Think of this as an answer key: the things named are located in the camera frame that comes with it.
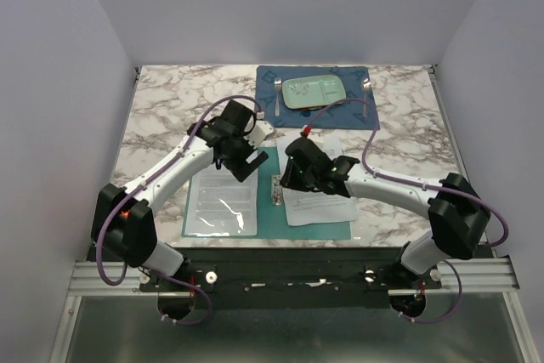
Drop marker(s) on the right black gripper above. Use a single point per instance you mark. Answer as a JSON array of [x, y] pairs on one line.
[[289, 178]]

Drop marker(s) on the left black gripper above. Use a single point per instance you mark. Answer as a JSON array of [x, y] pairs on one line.
[[240, 168]]

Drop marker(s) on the white printed paper sheets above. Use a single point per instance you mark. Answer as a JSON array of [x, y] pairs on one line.
[[304, 208]]

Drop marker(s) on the teal file folder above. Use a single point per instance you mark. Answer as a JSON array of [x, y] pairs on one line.
[[271, 211]]

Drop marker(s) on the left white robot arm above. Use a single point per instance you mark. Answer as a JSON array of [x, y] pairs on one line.
[[123, 222]]

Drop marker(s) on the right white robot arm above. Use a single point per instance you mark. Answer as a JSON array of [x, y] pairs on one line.
[[456, 215]]

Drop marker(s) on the printed sheet in folder pocket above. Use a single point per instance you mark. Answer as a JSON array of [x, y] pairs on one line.
[[220, 206]]

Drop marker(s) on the light green divided plate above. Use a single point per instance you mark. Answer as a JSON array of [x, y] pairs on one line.
[[312, 92]]

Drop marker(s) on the silver fork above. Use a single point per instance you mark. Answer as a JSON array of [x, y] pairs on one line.
[[277, 87]]

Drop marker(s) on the blue cloth placemat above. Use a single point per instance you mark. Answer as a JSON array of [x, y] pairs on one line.
[[342, 114]]

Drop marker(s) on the silver spoon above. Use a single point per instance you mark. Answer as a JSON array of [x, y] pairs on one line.
[[366, 90]]

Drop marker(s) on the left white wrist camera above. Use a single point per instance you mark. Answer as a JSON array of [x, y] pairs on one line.
[[261, 131]]

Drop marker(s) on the black mounting base plate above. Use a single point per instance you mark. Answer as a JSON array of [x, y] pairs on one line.
[[291, 278]]

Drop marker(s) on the aluminium frame rail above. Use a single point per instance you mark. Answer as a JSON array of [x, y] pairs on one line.
[[478, 275]]

